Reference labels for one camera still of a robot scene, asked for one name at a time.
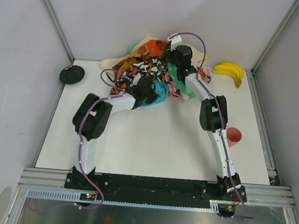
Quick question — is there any turquoise blue cloth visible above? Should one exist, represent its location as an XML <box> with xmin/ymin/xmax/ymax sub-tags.
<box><xmin>141</xmin><ymin>81</ymin><xmax>169</xmax><ymax>107</ymax></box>

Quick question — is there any orange camouflage cloth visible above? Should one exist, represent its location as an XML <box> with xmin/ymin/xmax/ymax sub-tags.
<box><xmin>112</xmin><ymin>39</ymin><xmax>168</xmax><ymax>73</ymax></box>

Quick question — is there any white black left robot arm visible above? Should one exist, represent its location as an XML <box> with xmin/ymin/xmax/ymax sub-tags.
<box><xmin>72</xmin><ymin>77</ymin><xmax>167</xmax><ymax>182</ymax></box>

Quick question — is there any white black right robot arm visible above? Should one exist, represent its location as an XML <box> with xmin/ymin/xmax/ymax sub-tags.
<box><xmin>167</xmin><ymin>42</ymin><xmax>243</xmax><ymax>202</ymax></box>

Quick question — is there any green white tie-dye cloth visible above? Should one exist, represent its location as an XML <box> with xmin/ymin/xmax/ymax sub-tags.
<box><xmin>129</xmin><ymin>39</ymin><xmax>185</xmax><ymax>86</ymax></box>

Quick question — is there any black orange white patterned cloth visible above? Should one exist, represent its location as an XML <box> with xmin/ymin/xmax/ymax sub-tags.
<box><xmin>110</xmin><ymin>56</ymin><xmax>171</xmax><ymax>96</ymax></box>

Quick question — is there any cream cloth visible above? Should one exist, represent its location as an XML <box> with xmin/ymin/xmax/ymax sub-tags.
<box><xmin>98</xmin><ymin>31</ymin><xmax>213</xmax><ymax>104</ymax></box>

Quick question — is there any yellow banana bunch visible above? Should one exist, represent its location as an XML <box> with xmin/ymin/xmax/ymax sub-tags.
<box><xmin>213</xmin><ymin>62</ymin><xmax>245</xmax><ymax>88</ymax></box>

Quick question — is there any black round disc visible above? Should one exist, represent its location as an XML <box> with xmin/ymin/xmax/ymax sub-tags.
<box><xmin>59</xmin><ymin>65</ymin><xmax>85</xmax><ymax>84</ymax></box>

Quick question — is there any pink plastic cup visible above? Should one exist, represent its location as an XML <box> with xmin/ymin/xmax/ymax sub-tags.
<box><xmin>226</xmin><ymin>127</ymin><xmax>242</xmax><ymax>147</ymax></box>

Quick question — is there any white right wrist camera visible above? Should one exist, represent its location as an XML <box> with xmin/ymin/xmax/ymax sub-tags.
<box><xmin>167</xmin><ymin>34</ymin><xmax>183</xmax><ymax>51</ymax></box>

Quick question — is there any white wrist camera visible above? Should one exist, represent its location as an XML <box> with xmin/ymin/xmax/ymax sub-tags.
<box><xmin>130</xmin><ymin>73</ymin><xmax>142</xmax><ymax>87</ymax></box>
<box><xmin>167</xmin><ymin>34</ymin><xmax>183</xmax><ymax>51</ymax></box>

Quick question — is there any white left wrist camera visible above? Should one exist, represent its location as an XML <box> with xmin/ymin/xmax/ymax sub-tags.
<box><xmin>130</xmin><ymin>73</ymin><xmax>142</xmax><ymax>87</ymax></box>

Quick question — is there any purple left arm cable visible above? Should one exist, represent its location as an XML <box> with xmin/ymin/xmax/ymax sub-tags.
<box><xmin>27</xmin><ymin>63</ymin><xmax>135</xmax><ymax>218</ymax></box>

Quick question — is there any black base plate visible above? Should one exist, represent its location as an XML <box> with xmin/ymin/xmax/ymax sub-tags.
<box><xmin>63</xmin><ymin>170</ymin><xmax>249</xmax><ymax>212</ymax></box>

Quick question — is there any right aluminium corner post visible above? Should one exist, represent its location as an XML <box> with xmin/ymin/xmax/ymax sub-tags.
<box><xmin>251</xmin><ymin>0</ymin><xmax>299</xmax><ymax>74</ymax></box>

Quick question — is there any aluminium corner post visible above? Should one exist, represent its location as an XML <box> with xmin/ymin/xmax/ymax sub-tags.
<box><xmin>41</xmin><ymin>0</ymin><xmax>75</xmax><ymax>62</ymax></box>
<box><xmin>251</xmin><ymin>0</ymin><xmax>299</xmax><ymax>74</ymax></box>

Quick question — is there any left aluminium corner post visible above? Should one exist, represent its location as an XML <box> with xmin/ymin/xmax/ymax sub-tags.
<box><xmin>41</xmin><ymin>0</ymin><xmax>75</xmax><ymax>62</ymax></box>

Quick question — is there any grey slotted cable duct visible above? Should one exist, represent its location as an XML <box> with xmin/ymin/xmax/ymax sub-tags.
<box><xmin>27</xmin><ymin>189</ymin><xmax>219</xmax><ymax>214</ymax></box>

